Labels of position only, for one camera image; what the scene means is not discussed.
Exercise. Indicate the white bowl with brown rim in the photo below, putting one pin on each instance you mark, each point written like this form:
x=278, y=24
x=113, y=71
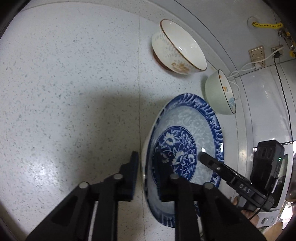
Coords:
x=177, y=49

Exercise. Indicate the beige wall socket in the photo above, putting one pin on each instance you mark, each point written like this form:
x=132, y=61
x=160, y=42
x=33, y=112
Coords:
x=277, y=51
x=257, y=53

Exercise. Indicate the white plate with mandala pattern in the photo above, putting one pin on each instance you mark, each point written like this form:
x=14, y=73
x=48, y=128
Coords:
x=145, y=153

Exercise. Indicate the brass gas valve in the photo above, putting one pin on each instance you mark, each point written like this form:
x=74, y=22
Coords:
x=289, y=41

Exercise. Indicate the blue and white floral plate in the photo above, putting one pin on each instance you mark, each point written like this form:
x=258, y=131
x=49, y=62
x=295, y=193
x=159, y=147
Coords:
x=188, y=127

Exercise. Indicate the person's right hand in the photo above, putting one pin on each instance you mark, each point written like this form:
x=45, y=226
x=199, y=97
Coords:
x=255, y=220

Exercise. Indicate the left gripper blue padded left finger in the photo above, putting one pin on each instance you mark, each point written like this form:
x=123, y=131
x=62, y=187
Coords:
x=131, y=176

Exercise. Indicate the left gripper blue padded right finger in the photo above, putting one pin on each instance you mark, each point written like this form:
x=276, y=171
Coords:
x=165, y=184

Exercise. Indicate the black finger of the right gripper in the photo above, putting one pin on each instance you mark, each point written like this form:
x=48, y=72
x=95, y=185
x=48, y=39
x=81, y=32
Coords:
x=220, y=170

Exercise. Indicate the pale green floral bowl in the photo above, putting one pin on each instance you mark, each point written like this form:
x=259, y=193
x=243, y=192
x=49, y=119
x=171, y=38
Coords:
x=219, y=94

